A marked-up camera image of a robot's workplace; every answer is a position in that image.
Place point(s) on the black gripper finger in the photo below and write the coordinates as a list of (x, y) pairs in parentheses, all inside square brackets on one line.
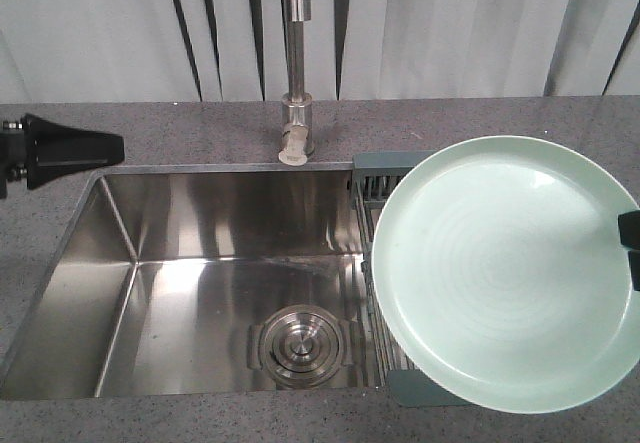
[(629, 229), (634, 266)]

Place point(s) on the teal sink dry rack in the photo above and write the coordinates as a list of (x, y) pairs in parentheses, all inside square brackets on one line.
[(373, 179)]

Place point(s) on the round steel sink drain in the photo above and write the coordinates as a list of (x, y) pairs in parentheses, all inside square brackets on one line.
[(305, 346)]

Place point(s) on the light green round plate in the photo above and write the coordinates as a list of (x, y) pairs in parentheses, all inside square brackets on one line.
[(498, 269)]

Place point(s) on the stainless steel sink basin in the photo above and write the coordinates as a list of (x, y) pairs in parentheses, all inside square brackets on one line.
[(162, 270)]

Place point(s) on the white pleated curtain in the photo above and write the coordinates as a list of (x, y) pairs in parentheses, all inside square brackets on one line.
[(234, 50)]

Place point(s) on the steel kitchen faucet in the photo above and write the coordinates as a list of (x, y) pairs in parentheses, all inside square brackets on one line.
[(297, 141)]

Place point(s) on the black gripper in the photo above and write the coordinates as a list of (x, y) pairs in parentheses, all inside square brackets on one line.
[(57, 150)]

